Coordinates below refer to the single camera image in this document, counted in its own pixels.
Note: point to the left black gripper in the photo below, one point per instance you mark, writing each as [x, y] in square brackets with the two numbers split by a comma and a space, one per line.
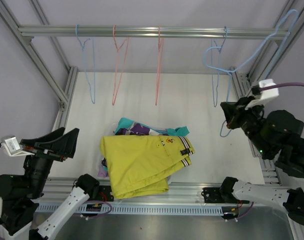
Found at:
[64, 147]

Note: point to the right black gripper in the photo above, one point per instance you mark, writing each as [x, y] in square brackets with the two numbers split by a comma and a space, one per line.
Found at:
[232, 109]

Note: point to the lilac purple trousers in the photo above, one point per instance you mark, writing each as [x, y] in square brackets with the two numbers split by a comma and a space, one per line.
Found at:
[103, 171]

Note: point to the teal trousers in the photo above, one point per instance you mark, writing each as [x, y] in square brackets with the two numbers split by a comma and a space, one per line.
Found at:
[178, 132]

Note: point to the purple white patterned trousers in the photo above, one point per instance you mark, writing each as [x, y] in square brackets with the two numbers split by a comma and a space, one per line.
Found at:
[127, 126]

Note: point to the olive yellow trousers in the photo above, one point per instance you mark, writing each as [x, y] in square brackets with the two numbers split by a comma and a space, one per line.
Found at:
[140, 165]

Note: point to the light blue wire hanger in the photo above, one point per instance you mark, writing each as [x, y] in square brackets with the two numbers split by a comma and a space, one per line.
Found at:
[87, 46]

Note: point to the pink wire hanger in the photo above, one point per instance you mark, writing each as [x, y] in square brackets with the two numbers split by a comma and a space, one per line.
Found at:
[159, 64]
[119, 67]

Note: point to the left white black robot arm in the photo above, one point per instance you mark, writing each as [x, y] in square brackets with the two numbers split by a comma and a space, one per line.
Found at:
[18, 193]

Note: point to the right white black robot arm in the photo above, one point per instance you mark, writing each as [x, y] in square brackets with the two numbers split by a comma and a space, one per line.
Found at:
[277, 137]

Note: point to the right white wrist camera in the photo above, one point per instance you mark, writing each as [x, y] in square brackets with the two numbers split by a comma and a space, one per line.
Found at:
[263, 92]

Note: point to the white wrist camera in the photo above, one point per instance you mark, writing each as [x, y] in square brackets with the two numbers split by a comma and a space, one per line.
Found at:
[263, 92]
[12, 148]

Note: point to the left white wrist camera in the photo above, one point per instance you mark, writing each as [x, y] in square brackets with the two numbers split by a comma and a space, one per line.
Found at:
[12, 148]

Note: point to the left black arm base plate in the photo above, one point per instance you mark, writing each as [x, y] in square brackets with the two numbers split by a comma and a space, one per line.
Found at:
[105, 193]

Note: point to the white slotted cable duct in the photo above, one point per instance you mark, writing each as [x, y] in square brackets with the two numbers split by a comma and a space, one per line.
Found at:
[140, 209]

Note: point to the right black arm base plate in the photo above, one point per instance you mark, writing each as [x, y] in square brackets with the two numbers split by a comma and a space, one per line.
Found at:
[216, 195]

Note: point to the aluminium frame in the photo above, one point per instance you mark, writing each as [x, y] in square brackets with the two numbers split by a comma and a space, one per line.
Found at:
[43, 87]

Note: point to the aluminium hanging rail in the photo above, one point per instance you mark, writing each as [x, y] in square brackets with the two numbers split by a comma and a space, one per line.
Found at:
[151, 32]

